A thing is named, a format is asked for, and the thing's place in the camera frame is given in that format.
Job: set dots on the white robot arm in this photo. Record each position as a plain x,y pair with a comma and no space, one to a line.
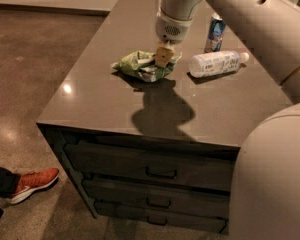
265,190

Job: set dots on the black trouser leg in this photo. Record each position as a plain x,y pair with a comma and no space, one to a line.
8,182

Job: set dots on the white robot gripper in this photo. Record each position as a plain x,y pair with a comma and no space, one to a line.
171,30

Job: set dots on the grey drawer cabinet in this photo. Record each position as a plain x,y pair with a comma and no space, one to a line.
177,114

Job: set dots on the blue energy drink can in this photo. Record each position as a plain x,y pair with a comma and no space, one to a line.
215,34

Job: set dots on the grey drawer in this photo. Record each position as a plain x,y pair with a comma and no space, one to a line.
151,166
157,197
162,218

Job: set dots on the orange sneaker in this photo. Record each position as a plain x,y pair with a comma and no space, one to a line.
32,182

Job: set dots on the clear plastic water bottle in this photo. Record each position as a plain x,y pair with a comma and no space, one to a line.
216,63

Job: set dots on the top left grey drawer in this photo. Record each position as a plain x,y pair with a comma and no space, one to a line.
151,166

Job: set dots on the bottom left grey drawer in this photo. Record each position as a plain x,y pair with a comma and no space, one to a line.
162,218

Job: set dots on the middle left grey drawer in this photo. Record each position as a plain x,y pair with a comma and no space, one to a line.
157,197

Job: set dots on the green jalapeno chip bag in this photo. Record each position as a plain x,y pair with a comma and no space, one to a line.
141,65

